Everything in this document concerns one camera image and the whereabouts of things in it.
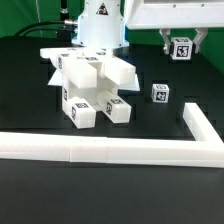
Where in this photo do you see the black antenna post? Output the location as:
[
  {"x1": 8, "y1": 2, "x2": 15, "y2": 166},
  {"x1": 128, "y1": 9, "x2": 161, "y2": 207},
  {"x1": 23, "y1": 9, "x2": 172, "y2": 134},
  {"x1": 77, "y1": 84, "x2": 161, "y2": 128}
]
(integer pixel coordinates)
[{"x1": 57, "y1": 0, "x2": 71, "y2": 42}]

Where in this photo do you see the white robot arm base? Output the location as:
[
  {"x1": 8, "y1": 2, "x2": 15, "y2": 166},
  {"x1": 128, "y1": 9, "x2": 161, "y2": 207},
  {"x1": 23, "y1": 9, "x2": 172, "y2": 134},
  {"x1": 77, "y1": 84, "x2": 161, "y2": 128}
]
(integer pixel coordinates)
[{"x1": 72, "y1": 0, "x2": 129, "y2": 49}]

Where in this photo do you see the white tagged cube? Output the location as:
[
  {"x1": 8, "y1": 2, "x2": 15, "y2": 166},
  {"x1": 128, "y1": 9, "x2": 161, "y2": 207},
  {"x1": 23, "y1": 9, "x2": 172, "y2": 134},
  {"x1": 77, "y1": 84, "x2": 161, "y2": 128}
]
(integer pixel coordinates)
[
  {"x1": 151, "y1": 84, "x2": 170, "y2": 103},
  {"x1": 171, "y1": 37, "x2": 193, "y2": 60}
]

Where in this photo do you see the white chair seat block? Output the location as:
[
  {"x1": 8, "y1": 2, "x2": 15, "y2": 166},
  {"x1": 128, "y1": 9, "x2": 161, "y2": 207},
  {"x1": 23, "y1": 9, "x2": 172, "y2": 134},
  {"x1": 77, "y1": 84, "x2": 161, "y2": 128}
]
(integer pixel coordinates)
[{"x1": 62, "y1": 77, "x2": 118, "y2": 114}]

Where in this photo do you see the white chair back frame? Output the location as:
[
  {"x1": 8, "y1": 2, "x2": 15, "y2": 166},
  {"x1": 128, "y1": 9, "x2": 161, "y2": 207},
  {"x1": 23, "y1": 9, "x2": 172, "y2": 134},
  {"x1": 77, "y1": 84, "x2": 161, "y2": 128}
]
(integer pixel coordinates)
[{"x1": 40, "y1": 47, "x2": 136, "y2": 89}]

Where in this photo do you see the white U-shaped fixture frame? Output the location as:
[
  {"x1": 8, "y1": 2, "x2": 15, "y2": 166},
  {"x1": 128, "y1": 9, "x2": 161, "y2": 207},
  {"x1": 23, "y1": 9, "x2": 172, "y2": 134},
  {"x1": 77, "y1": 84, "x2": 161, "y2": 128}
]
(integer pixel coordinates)
[{"x1": 0, "y1": 103, "x2": 224, "y2": 168}]

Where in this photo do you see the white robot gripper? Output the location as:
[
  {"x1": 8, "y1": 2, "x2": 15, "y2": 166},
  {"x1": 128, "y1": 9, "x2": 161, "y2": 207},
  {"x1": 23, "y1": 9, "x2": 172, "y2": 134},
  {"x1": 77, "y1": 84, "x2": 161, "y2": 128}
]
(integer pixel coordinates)
[{"x1": 124, "y1": 0, "x2": 224, "y2": 54}]

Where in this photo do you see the black cable bundle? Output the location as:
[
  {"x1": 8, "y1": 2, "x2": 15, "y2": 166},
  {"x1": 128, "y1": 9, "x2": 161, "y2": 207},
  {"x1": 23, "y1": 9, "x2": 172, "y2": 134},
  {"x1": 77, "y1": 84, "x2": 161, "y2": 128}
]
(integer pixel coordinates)
[{"x1": 13, "y1": 19, "x2": 79, "y2": 38}]

